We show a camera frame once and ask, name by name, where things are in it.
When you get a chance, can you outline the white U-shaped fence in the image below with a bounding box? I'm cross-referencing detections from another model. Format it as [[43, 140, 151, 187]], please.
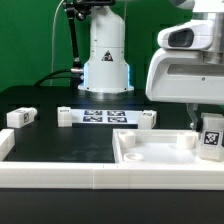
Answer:
[[0, 129, 224, 190]]

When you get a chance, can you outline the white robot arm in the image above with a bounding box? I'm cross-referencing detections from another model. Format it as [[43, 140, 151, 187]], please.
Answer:
[[79, 0, 224, 123]]

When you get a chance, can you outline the black cable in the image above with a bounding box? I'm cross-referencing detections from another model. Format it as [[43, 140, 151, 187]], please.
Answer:
[[33, 68, 82, 88]]

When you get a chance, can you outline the white cable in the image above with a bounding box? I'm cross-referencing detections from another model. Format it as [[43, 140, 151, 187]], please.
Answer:
[[49, 0, 66, 87]]

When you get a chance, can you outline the AprilTag sheet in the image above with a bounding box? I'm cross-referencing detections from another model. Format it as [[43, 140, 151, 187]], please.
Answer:
[[71, 109, 141, 124]]

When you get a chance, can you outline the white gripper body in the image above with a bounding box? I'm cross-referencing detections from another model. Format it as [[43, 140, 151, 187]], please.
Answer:
[[146, 19, 224, 105]]

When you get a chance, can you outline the white square tabletop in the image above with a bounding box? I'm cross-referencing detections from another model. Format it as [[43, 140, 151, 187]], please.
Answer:
[[112, 129, 219, 164]]

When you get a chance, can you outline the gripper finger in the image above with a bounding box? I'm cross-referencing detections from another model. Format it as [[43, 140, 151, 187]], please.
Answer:
[[186, 103, 202, 132]]

